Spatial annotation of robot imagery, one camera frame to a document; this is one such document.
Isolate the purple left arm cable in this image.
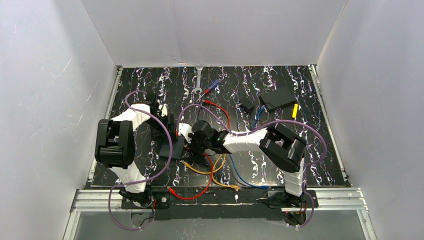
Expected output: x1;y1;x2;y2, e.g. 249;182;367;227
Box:
108;90;174;231

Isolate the thin black power cable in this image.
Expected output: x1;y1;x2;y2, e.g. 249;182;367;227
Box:
246;112;276;130

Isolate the blue handled screwdriver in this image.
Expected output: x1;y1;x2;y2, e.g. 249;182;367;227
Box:
199;79;221;98

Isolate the red ethernet cable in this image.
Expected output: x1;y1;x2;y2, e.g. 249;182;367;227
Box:
166;152;215;201
202;99;232;130

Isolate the black network switch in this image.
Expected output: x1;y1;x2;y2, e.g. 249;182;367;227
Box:
158;137;186;160
259;87;296;111

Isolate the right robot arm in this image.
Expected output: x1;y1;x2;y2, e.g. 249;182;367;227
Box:
179;120;306;197

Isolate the yellow ethernet cable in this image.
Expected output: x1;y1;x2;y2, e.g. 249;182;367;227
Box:
211;155;242;191
182;153;228;175

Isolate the small black power adapter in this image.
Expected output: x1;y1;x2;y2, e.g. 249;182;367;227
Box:
238;97;255;114

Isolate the blue ethernet cable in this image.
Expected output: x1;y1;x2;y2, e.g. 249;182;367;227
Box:
228;153;270;190
249;105;266;131

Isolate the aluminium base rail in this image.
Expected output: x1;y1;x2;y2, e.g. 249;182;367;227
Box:
71;187;369;212

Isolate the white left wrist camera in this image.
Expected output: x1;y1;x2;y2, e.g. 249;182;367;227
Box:
159;103;169;117

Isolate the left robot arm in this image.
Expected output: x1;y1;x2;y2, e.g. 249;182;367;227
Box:
94;93;183;194

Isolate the silver wrench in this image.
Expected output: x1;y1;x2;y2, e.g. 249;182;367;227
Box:
193;63;204;94

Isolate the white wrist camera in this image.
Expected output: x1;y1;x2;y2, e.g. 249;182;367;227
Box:
159;103;169;117
177;123;193;143

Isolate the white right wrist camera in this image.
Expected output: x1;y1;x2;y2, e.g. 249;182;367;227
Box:
177;123;193;143

